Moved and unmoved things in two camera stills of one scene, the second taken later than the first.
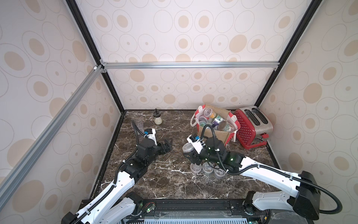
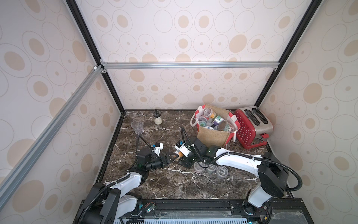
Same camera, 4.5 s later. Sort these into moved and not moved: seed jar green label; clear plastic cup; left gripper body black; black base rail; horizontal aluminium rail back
Moved: left gripper body black
Not moved: black base rail; horizontal aluminium rail back; seed jar green label; clear plastic cup
